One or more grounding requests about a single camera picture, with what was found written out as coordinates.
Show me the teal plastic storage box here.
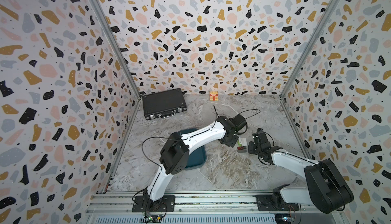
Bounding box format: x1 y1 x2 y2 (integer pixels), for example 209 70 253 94
173 128 207 174

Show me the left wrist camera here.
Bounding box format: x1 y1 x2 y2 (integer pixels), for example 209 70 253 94
230 114 247 131

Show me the aluminium rail frame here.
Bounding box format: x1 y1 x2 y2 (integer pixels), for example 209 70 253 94
83 190 349 224

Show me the dark brown usb flash drive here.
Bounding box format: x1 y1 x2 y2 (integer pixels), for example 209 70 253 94
237 146 247 153

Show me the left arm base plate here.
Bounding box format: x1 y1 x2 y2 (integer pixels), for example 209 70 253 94
132 195 176 213

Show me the black briefcase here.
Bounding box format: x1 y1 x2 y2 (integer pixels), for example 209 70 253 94
142 88 187 120

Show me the small red yellow box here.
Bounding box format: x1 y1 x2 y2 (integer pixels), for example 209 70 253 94
209 91 219 101

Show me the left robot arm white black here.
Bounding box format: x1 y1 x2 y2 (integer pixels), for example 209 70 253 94
143 116 244 204

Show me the white usb flash drive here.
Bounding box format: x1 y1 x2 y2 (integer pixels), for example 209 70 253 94
238 137 247 147

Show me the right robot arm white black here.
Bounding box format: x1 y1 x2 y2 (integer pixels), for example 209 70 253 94
248 128 354 214

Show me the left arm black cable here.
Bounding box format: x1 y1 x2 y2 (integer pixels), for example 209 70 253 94
141 136 172 168

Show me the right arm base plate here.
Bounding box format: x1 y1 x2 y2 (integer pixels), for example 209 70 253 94
255 194 299 211

